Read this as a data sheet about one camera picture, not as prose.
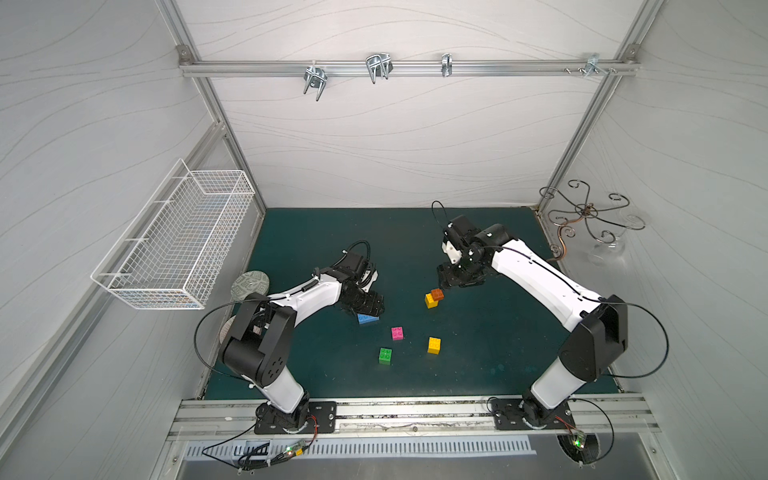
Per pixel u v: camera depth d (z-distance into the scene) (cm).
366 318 89
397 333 86
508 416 73
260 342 45
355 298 77
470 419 75
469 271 67
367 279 78
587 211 77
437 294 91
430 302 91
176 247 70
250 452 72
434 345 82
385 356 80
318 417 74
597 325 43
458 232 65
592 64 76
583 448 72
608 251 80
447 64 78
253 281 96
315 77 78
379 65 77
